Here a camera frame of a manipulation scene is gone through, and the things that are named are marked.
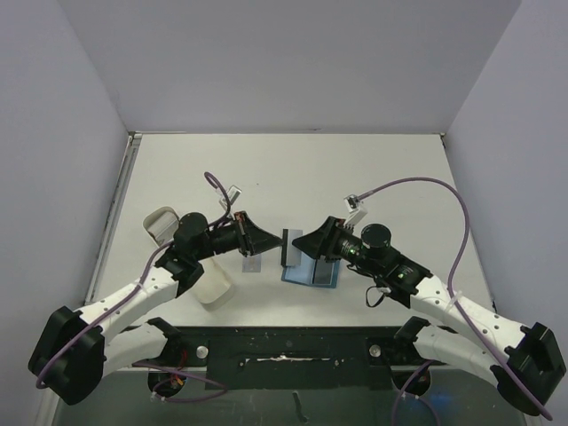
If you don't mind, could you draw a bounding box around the blue leather card holder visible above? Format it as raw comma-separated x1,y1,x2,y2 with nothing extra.
280,257,340,288

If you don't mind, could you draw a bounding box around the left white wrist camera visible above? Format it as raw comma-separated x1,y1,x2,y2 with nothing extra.
216,185,242,209

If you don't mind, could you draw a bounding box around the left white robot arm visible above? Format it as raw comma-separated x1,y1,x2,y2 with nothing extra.
28,211,282,405

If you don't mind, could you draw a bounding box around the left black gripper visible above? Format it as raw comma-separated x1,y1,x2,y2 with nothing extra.
194,210,283,260

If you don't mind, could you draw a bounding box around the dark grey credit card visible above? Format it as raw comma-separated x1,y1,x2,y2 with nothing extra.
312,260,335,286

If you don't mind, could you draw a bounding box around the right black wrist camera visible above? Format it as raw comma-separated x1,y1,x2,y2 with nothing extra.
343,194,367,229

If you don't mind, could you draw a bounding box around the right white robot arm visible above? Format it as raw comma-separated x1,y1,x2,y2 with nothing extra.
292,217,566,417

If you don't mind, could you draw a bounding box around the aluminium left side rail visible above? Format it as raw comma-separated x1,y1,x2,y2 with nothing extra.
83,132,143,305

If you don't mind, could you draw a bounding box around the white oblong plastic tray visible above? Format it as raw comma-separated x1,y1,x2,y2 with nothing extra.
143,207,234,311

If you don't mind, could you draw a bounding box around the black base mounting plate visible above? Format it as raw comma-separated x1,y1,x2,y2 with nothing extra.
128,317,449,391

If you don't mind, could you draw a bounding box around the silver VIP credit card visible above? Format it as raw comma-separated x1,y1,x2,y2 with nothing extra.
280,228,303,268

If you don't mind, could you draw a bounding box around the aluminium rail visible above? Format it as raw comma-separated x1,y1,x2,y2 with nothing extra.
37,353,524,425
83,132,143,305

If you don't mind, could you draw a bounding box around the aluminium front rail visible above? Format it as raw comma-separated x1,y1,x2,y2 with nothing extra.
37,353,524,425

